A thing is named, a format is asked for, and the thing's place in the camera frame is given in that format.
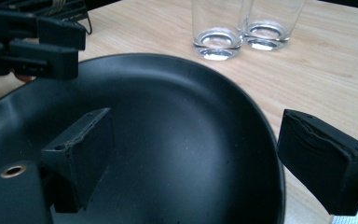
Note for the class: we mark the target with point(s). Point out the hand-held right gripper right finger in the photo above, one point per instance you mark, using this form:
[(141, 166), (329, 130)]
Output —
[(326, 161)]

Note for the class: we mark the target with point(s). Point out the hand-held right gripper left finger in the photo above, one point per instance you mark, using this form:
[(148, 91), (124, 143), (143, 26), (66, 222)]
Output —
[(80, 161)]

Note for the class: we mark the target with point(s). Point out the black plate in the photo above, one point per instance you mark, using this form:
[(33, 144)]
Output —
[(183, 124)]

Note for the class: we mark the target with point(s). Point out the clear drinking glass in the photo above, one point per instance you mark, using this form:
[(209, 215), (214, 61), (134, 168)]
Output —
[(217, 40), (267, 34)]

